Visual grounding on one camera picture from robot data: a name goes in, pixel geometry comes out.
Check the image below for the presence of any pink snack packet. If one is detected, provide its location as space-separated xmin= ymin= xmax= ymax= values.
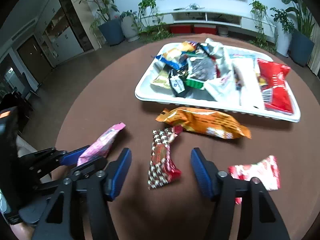
xmin=77 ymin=122 xmax=126 ymax=166

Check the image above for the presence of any brown star pattern packet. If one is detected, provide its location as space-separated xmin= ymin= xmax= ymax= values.
xmin=148 ymin=126 xmax=183 ymax=190

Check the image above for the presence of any red white strawberry packet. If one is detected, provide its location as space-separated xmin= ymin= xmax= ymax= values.
xmin=228 ymin=155 xmax=280 ymax=191

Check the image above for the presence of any black cereal snack packet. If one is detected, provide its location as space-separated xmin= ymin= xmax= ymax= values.
xmin=169 ymin=68 xmax=191 ymax=98

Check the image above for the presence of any gold snack packet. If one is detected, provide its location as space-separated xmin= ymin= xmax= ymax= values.
xmin=150 ymin=69 xmax=171 ymax=90

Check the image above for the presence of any red snack packet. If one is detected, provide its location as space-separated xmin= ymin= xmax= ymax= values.
xmin=257 ymin=59 xmax=293 ymax=114

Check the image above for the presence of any blue orange snack packet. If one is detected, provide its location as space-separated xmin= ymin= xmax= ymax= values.
xmin=154 ymin=41 xmax=197 ymax=70

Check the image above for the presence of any white long snack packet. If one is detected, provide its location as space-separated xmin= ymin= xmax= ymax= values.
xmin=231 ymin=54 xmax=265 ymax=109

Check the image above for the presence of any white plastic tray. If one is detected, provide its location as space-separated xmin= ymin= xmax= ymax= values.
xmin=135 ymin=39 xmax=301 ymax=122

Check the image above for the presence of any green white seed packet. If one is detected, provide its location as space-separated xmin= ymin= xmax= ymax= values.
xmin=186 ymin=56 xmax=217 ymax=89

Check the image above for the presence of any dark blue planter left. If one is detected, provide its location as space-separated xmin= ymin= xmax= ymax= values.
xmin=98 ymin=18 xmax=125 ymax=46

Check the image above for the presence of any dark blue planter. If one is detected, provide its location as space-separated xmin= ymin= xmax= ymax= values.
xmin=98 ymin=18 xmax=125 ymax=46
xmin=290 ymin=29 xmax=315 ymax=67

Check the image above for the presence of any right red storage box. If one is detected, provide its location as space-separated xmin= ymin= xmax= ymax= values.
xmin=193 ymin=24 xmax=217 ymax=35

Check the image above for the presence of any red storage box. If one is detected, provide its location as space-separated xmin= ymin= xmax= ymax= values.
xmin=169 ymin=24 xmax=193 ymax=34
xmin=193 ymin=24 xmax=217 ymax=35

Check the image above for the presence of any white planter left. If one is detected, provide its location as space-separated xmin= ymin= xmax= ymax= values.
xmin=120 ymin=15 xmax=140 ymax=42

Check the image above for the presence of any white planter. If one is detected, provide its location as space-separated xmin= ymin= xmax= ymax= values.
xmin=277 ymin=23 xmax=292 ymax=57
xmin=120 ymin=15 xmax=140 ymax=42

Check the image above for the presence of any left red storage box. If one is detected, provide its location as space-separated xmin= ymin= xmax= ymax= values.
xmin=169 ymin=24 xmax=193 ymax=34

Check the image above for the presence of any white planter right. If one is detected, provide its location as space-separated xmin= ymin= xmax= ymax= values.
xmin=277 ymin=23 xmax=292 ymax=57

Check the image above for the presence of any dark blue planter right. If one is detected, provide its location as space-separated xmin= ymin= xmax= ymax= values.
xmin=290 ymin=29 xmax=315 ymax=67

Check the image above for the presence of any white TV cabinet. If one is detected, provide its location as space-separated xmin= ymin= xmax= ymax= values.
xmin=141 ymin=9 xmax=276 ymax=42

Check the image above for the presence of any tall leafy plant right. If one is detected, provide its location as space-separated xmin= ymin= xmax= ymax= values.
xmin=270 ymin=0 xmax=315 ymax=39

